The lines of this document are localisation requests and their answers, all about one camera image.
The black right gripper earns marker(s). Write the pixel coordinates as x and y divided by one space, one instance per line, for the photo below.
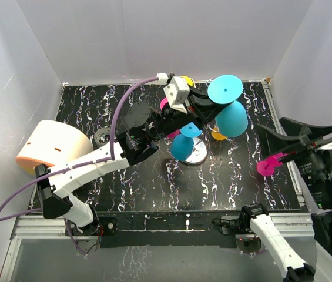
270 141

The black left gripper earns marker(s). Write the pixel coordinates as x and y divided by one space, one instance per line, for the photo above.
207 109

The blue wine glass back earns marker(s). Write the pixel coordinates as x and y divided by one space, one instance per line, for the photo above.
225 90

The blue wine glass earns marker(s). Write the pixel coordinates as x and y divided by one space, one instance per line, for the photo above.
225 90
183 144

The orange wine glass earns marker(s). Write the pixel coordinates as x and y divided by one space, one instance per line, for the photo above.
188 80
217 135

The blue wine glass front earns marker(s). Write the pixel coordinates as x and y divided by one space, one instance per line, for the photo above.
183 144

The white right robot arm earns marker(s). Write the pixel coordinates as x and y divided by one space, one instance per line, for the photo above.
316 171

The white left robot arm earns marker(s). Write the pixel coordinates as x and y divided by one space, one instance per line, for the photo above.
143 127

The orange wine glass on rack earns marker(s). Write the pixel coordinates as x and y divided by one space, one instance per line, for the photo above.
217 135

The white orange appliance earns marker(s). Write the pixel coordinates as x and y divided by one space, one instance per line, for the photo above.
52 143

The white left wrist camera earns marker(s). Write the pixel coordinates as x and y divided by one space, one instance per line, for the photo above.
176 90

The chrome wire wine glass rack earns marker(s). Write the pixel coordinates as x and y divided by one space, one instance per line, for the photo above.
199 153

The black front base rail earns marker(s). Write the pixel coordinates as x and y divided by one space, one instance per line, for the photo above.
178 228

